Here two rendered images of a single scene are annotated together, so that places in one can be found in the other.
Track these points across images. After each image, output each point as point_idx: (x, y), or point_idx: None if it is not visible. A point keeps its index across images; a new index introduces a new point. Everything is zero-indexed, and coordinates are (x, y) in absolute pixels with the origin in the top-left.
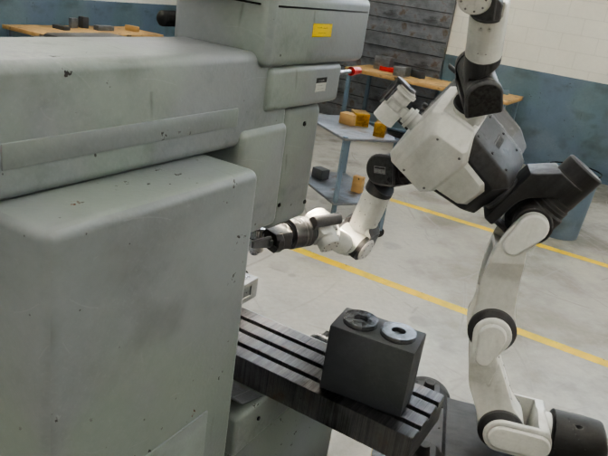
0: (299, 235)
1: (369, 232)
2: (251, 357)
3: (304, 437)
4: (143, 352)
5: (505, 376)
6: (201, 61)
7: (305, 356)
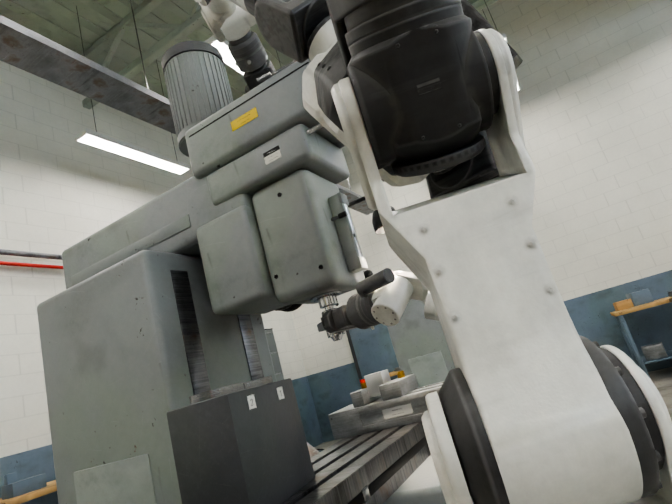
0: (348, 308)
1: None
2: (313, 458)
3: None
4: (84, 377)
5: None
6: (152, 201)
7: (332, 464)
